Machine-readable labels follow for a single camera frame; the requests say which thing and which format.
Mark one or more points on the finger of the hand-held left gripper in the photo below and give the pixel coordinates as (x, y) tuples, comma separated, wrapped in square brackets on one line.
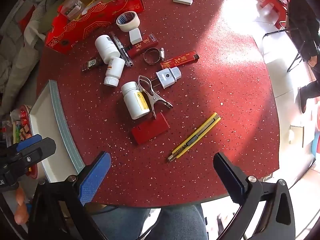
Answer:
[(32, 140), (40, 150)]

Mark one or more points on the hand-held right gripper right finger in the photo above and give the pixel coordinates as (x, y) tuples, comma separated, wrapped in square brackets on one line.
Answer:
[(228, 175)]

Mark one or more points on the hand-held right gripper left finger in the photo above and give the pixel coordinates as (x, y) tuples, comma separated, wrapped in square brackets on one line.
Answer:
[(96, 177)]

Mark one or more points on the white tray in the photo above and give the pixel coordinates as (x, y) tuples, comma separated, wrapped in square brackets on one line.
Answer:
[(43, 115)]

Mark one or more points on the white bottle yellow label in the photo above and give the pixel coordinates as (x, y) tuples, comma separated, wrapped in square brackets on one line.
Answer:
[(135, 100)]

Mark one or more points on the dark red patterned box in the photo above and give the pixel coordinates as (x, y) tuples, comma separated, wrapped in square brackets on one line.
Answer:
[(91, 64)]

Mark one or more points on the metal spring clip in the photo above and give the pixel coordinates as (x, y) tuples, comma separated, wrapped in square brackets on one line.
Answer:
[(153, 97)]

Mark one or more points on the small white bottle orange label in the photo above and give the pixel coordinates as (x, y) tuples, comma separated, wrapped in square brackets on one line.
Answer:
[(114, 71)]

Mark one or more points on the white power plug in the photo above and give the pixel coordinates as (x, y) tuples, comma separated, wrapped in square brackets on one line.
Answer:
[(168, 76)]

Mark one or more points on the large white bottle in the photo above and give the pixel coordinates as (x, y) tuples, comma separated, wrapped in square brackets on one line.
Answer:
[(106, 48)]

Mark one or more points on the long red lighter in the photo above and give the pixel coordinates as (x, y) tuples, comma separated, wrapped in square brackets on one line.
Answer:
[(180, 59)]

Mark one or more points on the white marker pen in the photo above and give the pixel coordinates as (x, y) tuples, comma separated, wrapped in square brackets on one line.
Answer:
[(121, 50)]

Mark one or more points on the small red gold-print box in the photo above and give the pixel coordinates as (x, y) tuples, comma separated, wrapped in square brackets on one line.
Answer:
[(142, 46)]

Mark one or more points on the person's left hand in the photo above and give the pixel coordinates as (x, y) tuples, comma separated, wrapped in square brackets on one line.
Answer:
[(21, 212)]

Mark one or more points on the pile of snacks and flowers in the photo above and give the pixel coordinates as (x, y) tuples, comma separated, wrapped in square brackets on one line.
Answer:
[(21, 127)]

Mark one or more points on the round white coffee table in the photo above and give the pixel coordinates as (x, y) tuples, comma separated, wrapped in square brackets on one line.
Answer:
[(32, 172)]

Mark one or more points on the yellow utility knife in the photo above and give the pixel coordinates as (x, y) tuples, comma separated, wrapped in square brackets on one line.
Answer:
[(195, 137)]

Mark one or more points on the person's own legs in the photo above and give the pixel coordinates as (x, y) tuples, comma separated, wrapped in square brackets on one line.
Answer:
[(150, 222)]

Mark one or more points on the white paper box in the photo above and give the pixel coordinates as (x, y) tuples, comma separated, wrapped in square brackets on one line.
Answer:
[(296, 135)]

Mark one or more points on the white grey blanket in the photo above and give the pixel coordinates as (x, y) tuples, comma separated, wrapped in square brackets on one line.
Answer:
[(15, 55)]

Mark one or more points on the clear plastic box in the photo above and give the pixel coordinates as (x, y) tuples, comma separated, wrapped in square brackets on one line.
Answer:
[(71, 6)]

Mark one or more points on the red cardboard box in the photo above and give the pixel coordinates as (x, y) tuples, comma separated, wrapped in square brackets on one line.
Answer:
[(100, 17)]

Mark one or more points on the small white block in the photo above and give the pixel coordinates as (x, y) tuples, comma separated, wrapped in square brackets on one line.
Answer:
[(135, 35)]

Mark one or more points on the black folding chair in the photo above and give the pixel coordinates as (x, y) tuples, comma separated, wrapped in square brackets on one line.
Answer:
[(273, 33)]

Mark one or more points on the white tape roll blue print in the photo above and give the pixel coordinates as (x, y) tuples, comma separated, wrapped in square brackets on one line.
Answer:
[(132, 25)]

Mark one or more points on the flat white block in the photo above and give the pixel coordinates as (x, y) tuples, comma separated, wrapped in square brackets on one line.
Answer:
[(183, 0)]

